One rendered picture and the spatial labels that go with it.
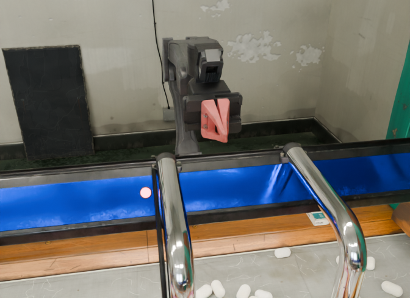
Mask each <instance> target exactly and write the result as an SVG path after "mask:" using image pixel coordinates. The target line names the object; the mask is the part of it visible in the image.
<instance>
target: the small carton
mask: <svg viewBox="0 0 410 298"><path fill-rule="evenodd" d="M307 215H308V217H309V219H310V220H311V222H312V223H313V225H314V226H317V225H327V224H329V222H328V220H327V219H326V217H325V216H324V214H323V213H322V212H321V211H320V212H314V213H307Z"/></svg>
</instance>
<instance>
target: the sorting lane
mask: <svg viewBox="0 0 410 298"><path fill-rule="evenodd" d="M365 242H366V246H367V257H373V258H374V259H375V268H374V269H373V270H371V271H370V270H368V269H366V272H365V276H364V280H363V283H362V287H361V291H360V294H359V296H360V298H410V237H409V236H408V235H407V234H405V233H401V234H394V235H385V236H375V237H370V238H365ZM288 248H289V249H290V251H291V253H290V255H289V256H288V257H283V258H277V257H276V256H275V250H276V249H269V250H260V251H254V252H244V253H239V254H229V255H219V256H213V257H204V258H194V262H195V275H196V291H197V290H198V289H200V288H201V287H202V286H204V285H210V286H211V283H212V282H213V281H214V280H218V281H220V282H221V284H222V286H223V287H224V289H225V295H224V296H223V297H222V298H237V292H238V291H239V289H240V287H241V286H242V285H244V284H246V285H248V286H249V287H250V289H251V292H250V295H249V296H248V298H250V297H251V296H255V292H256V291H257V290H259V289H261V290H263V291H267V292H270V293H271V294H272V297H273V298H331V293H332V290H333V284H334V279H335V276H336V271H337V265H338V264H337V262H336V258H337V257H338V256H339V247H338V242H337V241H335V242H329V243H320V244H310V245H304V246H294V247H288ZM385 281H389V282H391V283H394V284H396V285H398V286H400V287H401V288H402V290H403V294H402V295H401V296H399V297H396V296H394V295H392V294H389V293H387V292H385V291H384V290H383V289H382V287H381V285H382V283H383V282H385ZM0 298H162V291H161V283H160V268H159V263H153V264H144V265H138V266H128V267H123V268H113V269H103V270H98V271H88V272H78V273H72V274H63V275H53V276H47V277H38V278H28V279H22V280H12V281H7V282H0Z"/></svg>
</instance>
